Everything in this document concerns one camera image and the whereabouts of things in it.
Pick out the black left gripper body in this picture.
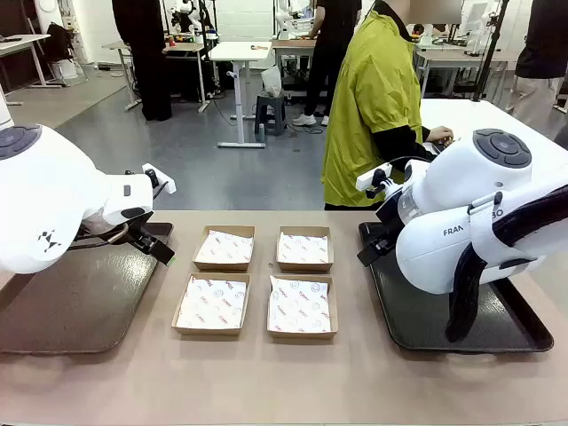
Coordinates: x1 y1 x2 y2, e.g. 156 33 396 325
127 217 163 254

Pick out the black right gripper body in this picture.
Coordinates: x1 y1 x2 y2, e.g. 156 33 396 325
375 208 403 258

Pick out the kraft paper box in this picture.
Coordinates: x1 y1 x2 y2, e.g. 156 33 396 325
274 225 335 273
266 274 339 341
191 225 256 272
170 272 252 336

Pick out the person's right forearm black sleeve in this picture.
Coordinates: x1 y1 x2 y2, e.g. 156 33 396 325
371 125 434 156

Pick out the large black plastic tray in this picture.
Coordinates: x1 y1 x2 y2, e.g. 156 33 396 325
357 220 556 354

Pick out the brown plastic tray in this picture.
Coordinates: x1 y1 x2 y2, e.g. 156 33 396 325
0 221 175 355

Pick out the person's right hand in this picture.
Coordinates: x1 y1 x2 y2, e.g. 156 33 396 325
428 125 454 144

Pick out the person in yellow-green jacket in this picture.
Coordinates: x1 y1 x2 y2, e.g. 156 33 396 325
321 0 422 210

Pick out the large white table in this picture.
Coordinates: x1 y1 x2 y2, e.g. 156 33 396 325
416 98 568 150

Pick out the grey plastic stool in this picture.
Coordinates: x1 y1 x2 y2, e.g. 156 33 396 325
254 92 288 137

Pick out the white storage bin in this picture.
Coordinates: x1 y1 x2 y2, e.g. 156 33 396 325
51 59 89 86

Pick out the background person in black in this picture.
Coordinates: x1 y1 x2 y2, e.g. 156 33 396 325
110 0 174 122
304 0 363 128

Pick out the white cylindrical appliance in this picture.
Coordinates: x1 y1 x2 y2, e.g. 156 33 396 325
0 83 12 130

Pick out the wooden top desk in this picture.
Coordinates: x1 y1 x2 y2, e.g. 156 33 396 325
100 41 143 112

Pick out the white plastic bag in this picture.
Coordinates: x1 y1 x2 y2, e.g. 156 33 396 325
260 65 285 99

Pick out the black tripod pole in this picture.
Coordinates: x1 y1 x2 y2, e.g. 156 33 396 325
469 0 511 103

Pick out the white standing desk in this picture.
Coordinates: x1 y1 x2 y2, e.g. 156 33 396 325
207 41 272 149

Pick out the black backpack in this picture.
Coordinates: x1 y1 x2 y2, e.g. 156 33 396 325
43 21 75 63

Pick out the white desk with grey legs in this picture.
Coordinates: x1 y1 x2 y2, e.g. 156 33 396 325
0 34 51 107

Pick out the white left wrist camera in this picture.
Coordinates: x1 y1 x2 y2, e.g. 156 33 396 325
141 162 178 195

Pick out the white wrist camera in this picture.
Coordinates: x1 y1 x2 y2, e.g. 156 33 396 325
141 162 178 195
356 162 392 193

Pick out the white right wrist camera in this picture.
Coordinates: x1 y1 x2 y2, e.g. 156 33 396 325
356 162 392 193

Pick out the black cable sleeve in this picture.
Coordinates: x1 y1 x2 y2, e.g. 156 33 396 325
445 184 568 343

